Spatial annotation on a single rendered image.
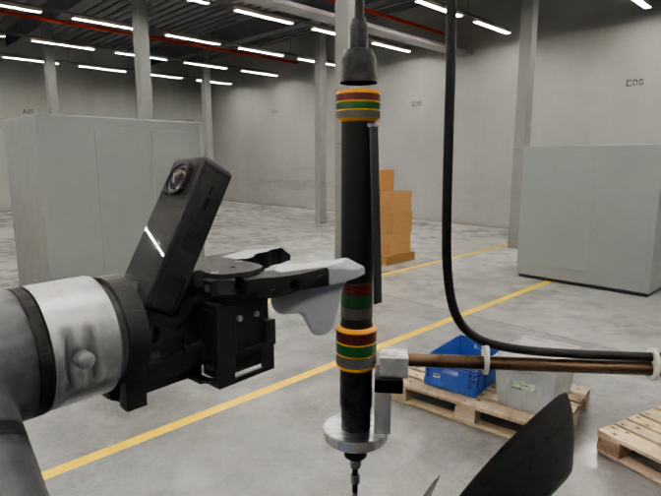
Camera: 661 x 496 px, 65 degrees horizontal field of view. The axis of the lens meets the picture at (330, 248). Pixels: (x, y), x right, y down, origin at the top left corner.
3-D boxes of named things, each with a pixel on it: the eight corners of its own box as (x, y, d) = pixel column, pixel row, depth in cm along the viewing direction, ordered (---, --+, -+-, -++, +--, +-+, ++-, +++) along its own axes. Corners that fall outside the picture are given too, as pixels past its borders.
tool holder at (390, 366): (404, 422, 60) (406, 341, 58) (407, 457, 53) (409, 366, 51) (327, 418, 61) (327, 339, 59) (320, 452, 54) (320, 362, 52)
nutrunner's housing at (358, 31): (373, 448, 59) (379, 23, 51) (372, 467, 55) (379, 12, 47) (338, 446, 59) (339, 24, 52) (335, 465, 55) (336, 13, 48)
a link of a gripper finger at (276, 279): (311, 280, 43) (209, 292, 40) (311, 260, 43) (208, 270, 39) (336, 293, 39) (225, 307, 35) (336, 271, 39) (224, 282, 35)
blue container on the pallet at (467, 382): (507, 371, 397) (508, 344, 393) (475, 400, 350) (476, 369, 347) (457, 359, 422) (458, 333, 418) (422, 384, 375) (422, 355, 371)
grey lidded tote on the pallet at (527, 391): (578, 390, 365) (582, 345, 359) (554, 424, 319) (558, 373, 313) (519, 375, 391) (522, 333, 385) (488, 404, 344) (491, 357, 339)
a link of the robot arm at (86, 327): (2, 277, 32) (54, 300, 26) (78, 266, 35) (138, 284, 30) (15, 391, 33) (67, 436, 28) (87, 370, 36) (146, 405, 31)
